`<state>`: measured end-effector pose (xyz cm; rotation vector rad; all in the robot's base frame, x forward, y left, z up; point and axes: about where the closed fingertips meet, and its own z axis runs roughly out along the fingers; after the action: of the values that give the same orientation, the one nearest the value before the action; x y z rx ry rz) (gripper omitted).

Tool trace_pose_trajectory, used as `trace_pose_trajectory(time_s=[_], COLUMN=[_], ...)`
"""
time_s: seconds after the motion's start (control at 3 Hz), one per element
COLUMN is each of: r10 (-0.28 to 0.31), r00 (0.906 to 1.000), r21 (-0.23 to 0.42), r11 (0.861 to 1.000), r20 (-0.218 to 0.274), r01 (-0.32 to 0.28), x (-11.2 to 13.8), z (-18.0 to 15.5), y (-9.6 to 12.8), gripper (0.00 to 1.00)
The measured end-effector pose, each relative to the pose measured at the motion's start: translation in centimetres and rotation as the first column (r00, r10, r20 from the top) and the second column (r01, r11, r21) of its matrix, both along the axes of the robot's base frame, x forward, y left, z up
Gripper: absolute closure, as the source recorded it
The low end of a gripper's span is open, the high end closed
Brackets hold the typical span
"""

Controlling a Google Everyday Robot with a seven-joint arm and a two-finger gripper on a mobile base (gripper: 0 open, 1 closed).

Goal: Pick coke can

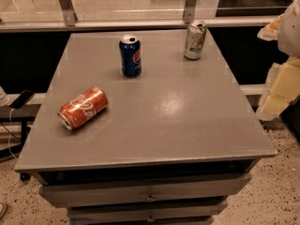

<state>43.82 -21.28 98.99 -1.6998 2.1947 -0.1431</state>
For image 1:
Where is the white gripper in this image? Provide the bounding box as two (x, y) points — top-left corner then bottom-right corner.
(256, 0), (300, 121)

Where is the white green 7up can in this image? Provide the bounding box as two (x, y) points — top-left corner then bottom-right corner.
(184, 20), (207, 60)

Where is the blue pepsi can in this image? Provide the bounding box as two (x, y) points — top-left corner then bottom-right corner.
(119, 35), (142, 77)

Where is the red coke can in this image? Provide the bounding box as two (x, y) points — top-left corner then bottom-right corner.
(57, 86), (108, 130)

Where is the grey drawer cabinet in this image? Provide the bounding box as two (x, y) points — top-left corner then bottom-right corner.
(16, 30), (275, 225)

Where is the grey drawer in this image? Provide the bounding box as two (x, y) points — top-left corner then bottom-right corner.
(67, 201), (228, 225)
(39, 172), (251, 207)

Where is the black smartphone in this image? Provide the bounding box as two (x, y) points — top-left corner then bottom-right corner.
(9, 90), (35, 109)

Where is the top grey drawer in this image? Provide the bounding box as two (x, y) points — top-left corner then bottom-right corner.
(39, 172), (251, 207)

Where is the metal railing frame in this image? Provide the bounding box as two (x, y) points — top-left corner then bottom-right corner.
(0, 0), (300, 34)

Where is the black side table frame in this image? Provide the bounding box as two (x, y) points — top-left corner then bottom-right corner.
(0, 105), (39, 161)

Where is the white charging cable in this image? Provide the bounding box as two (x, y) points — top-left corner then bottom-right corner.
(7, 107), (20, 161)

